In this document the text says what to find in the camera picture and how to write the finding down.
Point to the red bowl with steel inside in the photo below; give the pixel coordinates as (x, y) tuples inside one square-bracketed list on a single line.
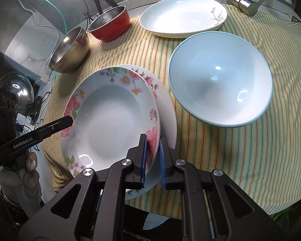
[(112, 27)]

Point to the deep pink floral plate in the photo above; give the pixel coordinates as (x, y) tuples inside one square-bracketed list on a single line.
[(107, 128)]

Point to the white charger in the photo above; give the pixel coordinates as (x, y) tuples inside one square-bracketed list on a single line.
[(23, 121)]

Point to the steel pot lid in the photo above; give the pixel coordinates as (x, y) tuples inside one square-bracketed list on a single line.
[(18, 87)]

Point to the bronze steel bowl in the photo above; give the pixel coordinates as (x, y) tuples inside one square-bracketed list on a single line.
[(72, 52)]

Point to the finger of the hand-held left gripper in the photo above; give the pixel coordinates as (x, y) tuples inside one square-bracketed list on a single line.
[(61, 123)]

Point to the light blue bowl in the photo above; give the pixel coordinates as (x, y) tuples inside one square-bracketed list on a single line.
[(215, 80)]

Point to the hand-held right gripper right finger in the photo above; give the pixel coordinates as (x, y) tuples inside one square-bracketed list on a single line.
[(163, 164)]

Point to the person's left hand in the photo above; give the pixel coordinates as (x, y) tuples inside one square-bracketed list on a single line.
[(28, 173)]

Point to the black suction mount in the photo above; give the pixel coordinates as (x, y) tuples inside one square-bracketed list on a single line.
[(36, 104)]

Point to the white plate with leaf print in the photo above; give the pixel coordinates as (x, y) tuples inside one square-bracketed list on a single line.
[(180, 16)]

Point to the yellow striped cloth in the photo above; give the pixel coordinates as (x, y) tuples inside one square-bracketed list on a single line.
[(278, 143)]

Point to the large floral plate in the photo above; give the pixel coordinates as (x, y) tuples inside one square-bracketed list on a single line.
[(168, 120)]

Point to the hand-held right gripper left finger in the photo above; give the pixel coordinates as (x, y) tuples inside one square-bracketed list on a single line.
[(143, 162)]

